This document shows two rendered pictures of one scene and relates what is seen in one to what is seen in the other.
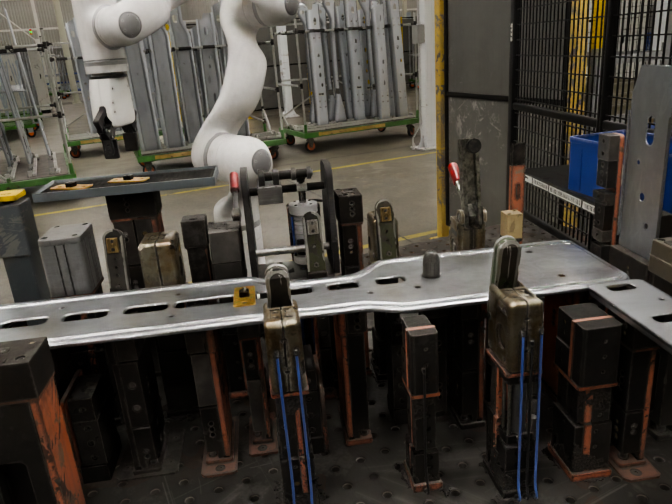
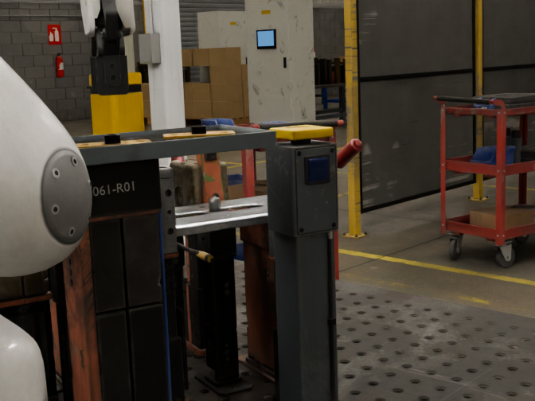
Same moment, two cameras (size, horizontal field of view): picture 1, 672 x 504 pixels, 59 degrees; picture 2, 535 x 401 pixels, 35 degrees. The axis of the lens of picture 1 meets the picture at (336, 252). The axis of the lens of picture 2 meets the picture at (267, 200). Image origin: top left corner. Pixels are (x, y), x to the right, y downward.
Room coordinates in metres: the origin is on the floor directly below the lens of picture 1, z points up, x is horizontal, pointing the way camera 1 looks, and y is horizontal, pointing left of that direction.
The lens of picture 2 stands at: (2.22, 0.22, 1.26)
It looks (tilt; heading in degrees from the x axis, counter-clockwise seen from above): 10 degrees down; 156
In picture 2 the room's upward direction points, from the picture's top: 2 degrees counter-clockwise
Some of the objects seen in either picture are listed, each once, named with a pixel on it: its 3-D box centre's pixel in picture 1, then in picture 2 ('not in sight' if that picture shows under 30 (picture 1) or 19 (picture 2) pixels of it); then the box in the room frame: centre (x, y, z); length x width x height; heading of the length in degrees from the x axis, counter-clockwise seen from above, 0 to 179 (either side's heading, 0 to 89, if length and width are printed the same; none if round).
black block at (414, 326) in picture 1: (422, 405); not in sight; (0.83, -0.12, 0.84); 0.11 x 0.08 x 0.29; 6
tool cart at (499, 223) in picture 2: not in sight; (509, 175); (-1.74, 3.50, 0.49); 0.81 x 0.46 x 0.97; 101
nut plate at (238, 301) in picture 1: (244, 293); not in sight; (0.97, 0.17, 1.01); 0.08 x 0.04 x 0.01; 7
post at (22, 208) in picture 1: (32, 296); (306, 310); (1.25, 0.69, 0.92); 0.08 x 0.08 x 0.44; 6
